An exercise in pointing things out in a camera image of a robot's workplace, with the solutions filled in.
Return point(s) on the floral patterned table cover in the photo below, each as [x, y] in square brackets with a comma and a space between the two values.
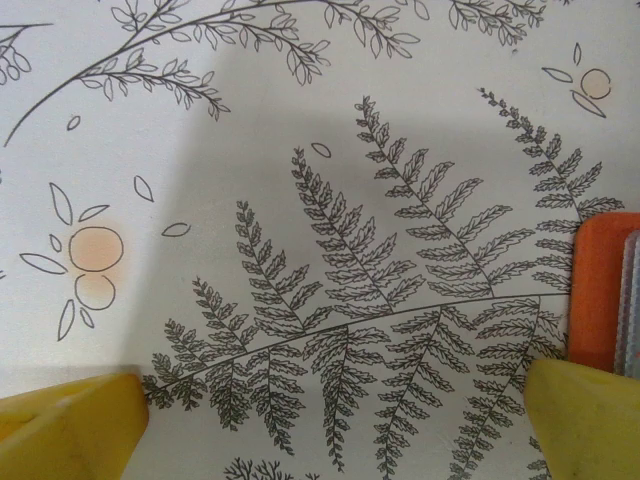
[300, 150]

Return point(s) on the orange card holder wallet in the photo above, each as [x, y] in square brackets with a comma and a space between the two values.
[595, 290]

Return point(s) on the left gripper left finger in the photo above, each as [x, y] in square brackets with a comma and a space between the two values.
[65, 435]

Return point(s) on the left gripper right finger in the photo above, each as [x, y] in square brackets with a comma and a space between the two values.
[590, 430]

